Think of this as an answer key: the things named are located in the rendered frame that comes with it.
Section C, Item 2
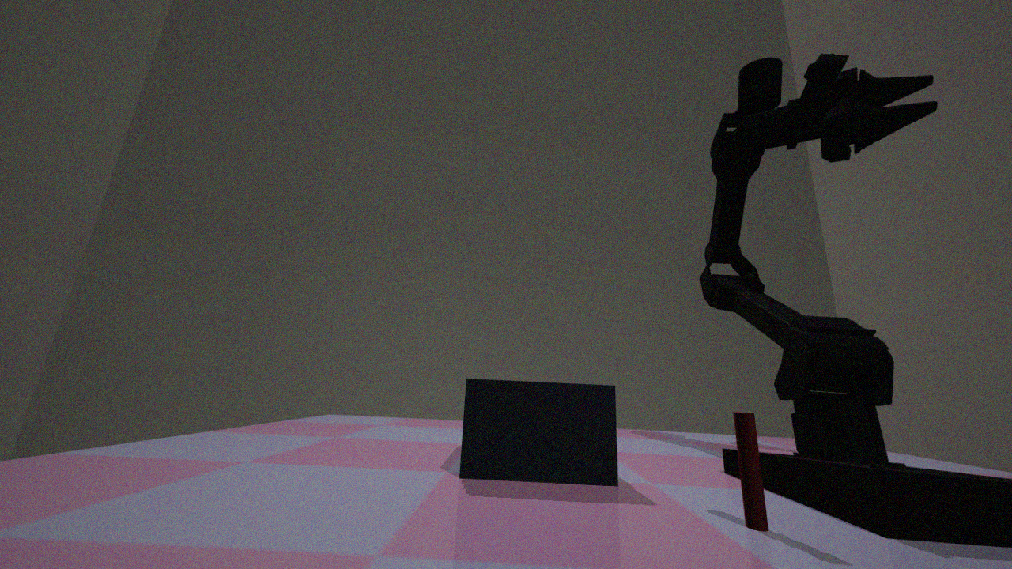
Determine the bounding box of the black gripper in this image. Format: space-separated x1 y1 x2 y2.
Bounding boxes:
776 67 937 163

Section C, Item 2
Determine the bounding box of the dark red peg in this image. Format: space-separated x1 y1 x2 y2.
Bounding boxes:
734 412 768 531

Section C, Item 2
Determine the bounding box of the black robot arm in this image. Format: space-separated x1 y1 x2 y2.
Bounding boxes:
700 53 904 468

